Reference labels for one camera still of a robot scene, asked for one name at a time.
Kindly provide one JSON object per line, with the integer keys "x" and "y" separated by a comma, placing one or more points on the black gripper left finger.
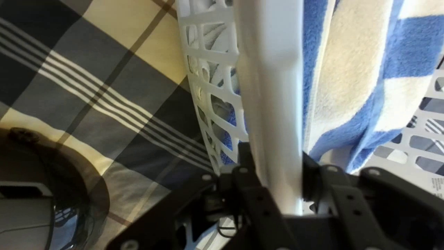
{"x": 185, "y": 216}

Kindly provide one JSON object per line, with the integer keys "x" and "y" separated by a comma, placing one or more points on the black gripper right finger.
{"x": 374, "y": 210}

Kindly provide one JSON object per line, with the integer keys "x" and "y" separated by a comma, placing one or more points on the white plastic laundry basket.
{"x": 211, "y": 53}

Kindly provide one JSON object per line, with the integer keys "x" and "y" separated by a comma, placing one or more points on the blue and white striped towel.
{"x": 324, "y": 77}

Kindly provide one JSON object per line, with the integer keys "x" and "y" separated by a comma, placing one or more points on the plaid blue bedspread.
{"x": 107, "y": 80}

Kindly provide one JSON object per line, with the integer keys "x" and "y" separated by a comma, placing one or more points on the dark grey helmet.
{"x": 52, "y": 198}

